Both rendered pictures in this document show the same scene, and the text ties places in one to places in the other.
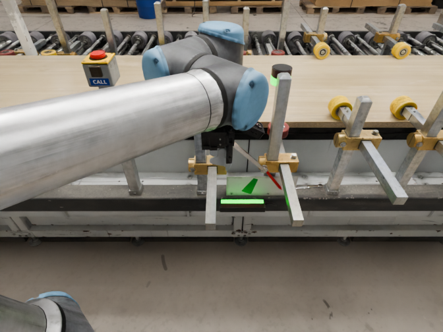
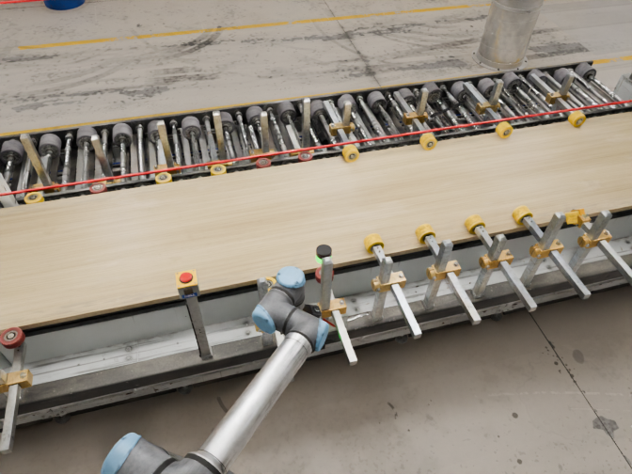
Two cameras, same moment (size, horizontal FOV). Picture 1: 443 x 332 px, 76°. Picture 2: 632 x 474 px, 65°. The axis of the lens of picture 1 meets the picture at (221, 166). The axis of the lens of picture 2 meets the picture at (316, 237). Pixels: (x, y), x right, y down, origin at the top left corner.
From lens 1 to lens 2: 1.17 m
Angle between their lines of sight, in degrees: 13
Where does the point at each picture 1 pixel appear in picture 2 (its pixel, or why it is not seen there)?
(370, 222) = not seen: hidden behind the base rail
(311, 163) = (356, 287)
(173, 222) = not seen: hidden behind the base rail
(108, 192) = (181, 361)
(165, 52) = (269, 312)
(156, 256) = (212, 400)
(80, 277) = not seen: hidden behind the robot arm
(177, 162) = (231, 312)
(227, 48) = (297, 291)
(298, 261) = (359, 370)
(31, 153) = (267, 406)
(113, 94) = (276, 371)
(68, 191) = (142, 369)
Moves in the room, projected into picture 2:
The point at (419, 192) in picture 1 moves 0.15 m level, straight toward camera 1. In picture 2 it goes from (447, 302) to (434, 325)
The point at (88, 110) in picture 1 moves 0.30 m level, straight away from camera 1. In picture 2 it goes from (275, 383) to (208, 312)
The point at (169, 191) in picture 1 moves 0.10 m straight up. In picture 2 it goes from (237, 348) to (235, 335)
